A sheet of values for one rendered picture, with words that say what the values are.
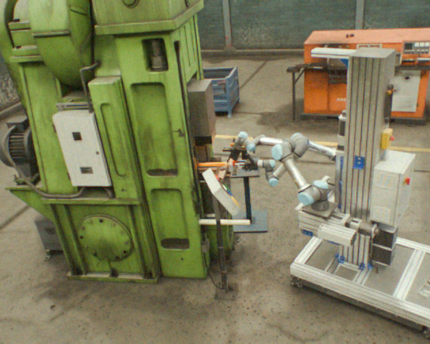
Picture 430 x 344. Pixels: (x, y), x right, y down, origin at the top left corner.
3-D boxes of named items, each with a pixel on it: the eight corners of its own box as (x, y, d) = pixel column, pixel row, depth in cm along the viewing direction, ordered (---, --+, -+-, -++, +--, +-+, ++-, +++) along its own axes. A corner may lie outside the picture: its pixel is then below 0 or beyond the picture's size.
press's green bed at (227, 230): (235, 237, 460) (231, 200, 438) (230, 260, 428) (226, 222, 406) (185, 235, 471) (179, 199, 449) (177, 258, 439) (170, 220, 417)
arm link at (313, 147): (343, 168, 386) (291, 148, 372) (338, 160, 399) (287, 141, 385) (350, 156, 381) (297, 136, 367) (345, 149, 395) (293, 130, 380)
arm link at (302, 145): (313, 148, 362) (276, 190, 377) (310, 143, 371) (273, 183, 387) (304, 141, 357) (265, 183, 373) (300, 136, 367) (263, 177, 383)
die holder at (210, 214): (232, 200, 438) (228, 161, 416) (226, 222, 405) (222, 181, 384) (179, 199, 449) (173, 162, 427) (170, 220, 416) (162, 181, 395)
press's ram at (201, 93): (218, 119, 395) (213, 76, 376) (210, 136, 362) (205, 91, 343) (174, 120, 404) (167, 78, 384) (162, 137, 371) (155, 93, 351)
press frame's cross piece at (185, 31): (197, 69, 377) (190, 13, 355) (186, 84, 342) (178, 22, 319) (149, 72, 386) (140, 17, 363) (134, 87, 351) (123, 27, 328)
